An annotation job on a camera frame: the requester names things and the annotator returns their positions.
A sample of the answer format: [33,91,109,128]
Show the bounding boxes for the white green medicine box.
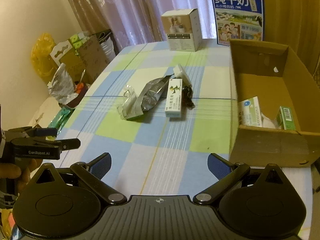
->
[238,96,263,127]

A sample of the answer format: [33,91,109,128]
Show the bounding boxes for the clear plastic bag with hooks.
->
[117,85,143,120]

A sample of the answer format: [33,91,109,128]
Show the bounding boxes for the long white ointment box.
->
[165,79,182,118]

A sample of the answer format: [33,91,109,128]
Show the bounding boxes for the silver foil bag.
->
[138,75,171,112]

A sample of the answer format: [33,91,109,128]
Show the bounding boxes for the green tissue pack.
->
[48,107,74,134]

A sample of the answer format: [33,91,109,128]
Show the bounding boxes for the crumpled silver bag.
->
[47,63,77,105]

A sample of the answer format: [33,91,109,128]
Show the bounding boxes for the yellow plastic bag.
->
[30,33,57,83]

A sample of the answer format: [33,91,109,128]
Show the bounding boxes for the small green box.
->
[276,106,296,131]

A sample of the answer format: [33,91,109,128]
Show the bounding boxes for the brown cardboard carton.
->
[50,33,111,85]

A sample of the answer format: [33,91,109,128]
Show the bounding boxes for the brown cardboard box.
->
[229,39,319,167]

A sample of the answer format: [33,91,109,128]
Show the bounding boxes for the white product box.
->
[161,9,202,52]

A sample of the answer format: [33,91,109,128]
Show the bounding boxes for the pink curtain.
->
[68,0,216,49]

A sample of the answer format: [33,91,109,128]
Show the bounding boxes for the blue milk carton box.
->
[212,0,264,46]

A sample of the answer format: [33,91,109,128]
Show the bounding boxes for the black cable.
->
[182,85,196,110]

